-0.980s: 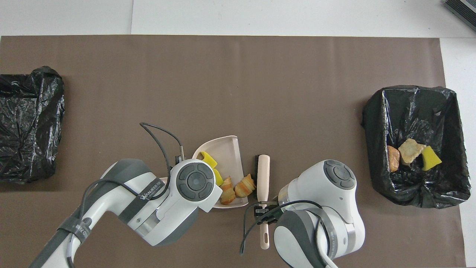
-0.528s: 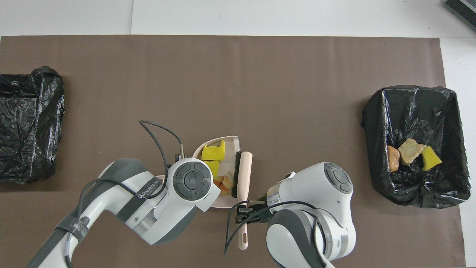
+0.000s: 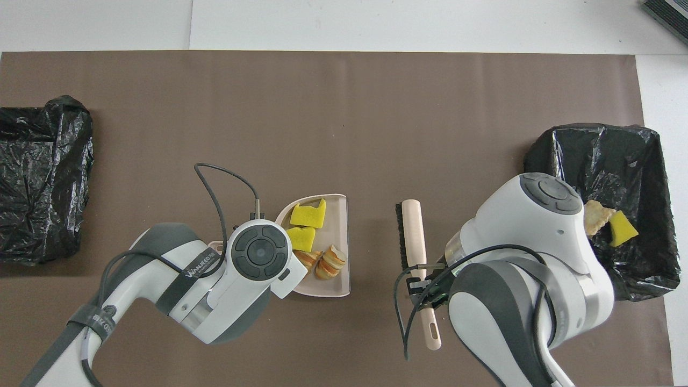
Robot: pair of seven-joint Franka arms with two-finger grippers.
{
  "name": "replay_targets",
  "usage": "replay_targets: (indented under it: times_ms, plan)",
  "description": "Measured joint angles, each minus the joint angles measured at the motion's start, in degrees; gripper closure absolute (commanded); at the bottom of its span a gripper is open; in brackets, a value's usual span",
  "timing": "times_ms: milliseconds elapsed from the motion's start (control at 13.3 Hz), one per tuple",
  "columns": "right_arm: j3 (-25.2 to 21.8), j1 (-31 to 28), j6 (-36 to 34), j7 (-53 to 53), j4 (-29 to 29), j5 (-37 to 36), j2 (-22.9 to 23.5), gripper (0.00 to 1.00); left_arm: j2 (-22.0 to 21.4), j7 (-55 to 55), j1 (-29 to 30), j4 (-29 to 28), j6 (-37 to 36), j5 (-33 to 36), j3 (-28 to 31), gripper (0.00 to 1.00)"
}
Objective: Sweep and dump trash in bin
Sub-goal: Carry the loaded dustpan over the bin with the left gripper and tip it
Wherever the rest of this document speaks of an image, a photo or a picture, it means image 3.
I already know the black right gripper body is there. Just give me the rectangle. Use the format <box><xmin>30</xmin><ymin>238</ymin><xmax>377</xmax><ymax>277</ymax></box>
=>
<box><xmin>436</xmin><ymin>266</ymin><xmax>457</xmax><ymax>308</ymax></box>

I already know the beige handled black bristle brush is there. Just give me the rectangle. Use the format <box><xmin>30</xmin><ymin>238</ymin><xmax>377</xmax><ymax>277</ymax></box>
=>
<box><xmin>396</xmin><ymin>199</ymin><xmax>442</xmax><ymax>351</ymax></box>

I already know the sliced toasted bread piece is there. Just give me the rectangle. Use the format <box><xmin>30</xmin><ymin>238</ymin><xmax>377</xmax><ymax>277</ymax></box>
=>
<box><xmin>314</xmin><ymin>245</ymin><xmax>348</xmax><ymax>281</ymax></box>

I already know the pink plastic dustpan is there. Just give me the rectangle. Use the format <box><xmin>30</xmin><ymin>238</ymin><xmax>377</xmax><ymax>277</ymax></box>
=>
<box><xmin>207</xmin><ymin>193</ymin><xmax>352</xmax><ymax>298</ymax></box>

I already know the pale biscuit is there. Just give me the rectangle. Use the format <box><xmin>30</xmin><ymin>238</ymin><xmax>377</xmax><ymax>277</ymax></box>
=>
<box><xmin>295</xmin><ymin>249</ymin><xmax>323</xmax><ymax>270</ymax></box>

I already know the yellow trapezoid sponge piece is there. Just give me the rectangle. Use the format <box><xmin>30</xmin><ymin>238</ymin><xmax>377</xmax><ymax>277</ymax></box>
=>
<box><xmin>286</xmin><ymin>226</ymin><xmax>316</xmax><ymax>252</ymax></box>

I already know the yellow notched sponge piece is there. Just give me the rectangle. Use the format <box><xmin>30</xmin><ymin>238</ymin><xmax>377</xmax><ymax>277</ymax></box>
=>
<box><xmin>290</xmin><ymin>198</ymin><xmax>327</xmax><ymax>228</ymax></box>

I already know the pale crusty bread chunk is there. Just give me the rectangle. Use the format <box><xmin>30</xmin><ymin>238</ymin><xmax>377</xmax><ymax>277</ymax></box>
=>
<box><xmin>584</xmin><ymin>200</ymin><xmax>617</xmax><ymax>237</ymax></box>

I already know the small yellow sponge piece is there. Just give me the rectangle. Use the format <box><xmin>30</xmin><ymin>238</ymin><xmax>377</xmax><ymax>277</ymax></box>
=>
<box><xmin>609</xmin><ymin>210</ymin><xmax>640</xmax><ymax>247</ymax></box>

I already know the black bag lined bin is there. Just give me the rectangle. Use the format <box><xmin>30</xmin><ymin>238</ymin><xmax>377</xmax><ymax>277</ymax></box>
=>
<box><xmin>0</xmin><ymin>96</ymin><xmax>95</xmax><ymax>265</ymax></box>
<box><xmin>524</xmin><ymin>124</ymin><xmax>681</xmax><ymax>302</ymax></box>

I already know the brown table mat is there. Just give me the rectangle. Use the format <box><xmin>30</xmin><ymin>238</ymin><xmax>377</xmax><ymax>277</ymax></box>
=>
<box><xmin>0</xmin><ymin>51</ymin><xmax>673</xmax><ymax>387</ymax></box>

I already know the grey ribbed device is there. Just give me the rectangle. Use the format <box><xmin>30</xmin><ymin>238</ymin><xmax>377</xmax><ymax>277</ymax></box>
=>
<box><xmin>643</xmin><ymin>0</ymin><xmax>688</xmax><ymax>46</ymax></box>

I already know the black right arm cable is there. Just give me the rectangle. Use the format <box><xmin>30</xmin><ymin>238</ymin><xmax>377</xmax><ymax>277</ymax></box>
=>
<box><xmin>393</xmin><ymin>245</ymin><xmax>554</xmax><ymax>361</ymax></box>

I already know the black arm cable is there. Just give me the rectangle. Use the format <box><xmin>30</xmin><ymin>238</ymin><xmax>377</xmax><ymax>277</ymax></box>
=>
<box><xmin>81</xmin><ymin>163</ymin><xmax>265</xmax><ymax>387</ymax></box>
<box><xmin>393</xmin><ymin>245</ymin><xmax>554</xmax><ymax>361</ymax></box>

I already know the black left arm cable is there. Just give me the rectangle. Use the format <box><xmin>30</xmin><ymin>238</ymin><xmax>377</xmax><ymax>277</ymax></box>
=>
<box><xmin>81</xmin><ymin>163</ymin><xmax>265</xmax><ymax>387</ymax></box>

